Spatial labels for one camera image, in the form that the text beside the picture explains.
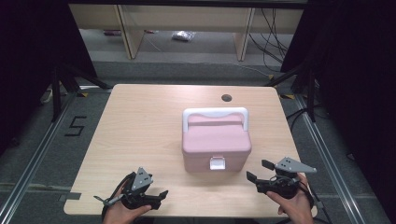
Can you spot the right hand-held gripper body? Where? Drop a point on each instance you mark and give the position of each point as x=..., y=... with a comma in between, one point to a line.
x=283, y=186

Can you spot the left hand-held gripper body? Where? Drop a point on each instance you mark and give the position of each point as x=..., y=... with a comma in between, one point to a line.
x=138, y=194

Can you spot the person's right hand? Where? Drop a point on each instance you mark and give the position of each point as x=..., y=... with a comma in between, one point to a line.
x=297, y=211

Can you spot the person's left hand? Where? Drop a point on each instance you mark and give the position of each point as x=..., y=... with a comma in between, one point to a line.
x=118, y=214

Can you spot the black metal stand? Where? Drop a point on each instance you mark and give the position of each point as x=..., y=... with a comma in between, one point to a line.
x=56, y=99
x=311, y=99

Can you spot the round dark table grommet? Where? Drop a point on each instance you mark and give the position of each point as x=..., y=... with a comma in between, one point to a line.
x=226, y=97

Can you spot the black curtain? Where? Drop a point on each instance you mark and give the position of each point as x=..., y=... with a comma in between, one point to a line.
x=358, y=77
x=31, y=62

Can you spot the clear plastic bag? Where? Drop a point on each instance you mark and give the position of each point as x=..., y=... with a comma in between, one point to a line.
x=183, y=35

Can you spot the small pink item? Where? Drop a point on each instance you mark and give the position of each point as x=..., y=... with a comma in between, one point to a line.
x=112, y=32

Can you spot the aluminium floor rail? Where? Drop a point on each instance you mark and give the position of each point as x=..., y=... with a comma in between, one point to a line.
x=330, y=165
x=34, y=161

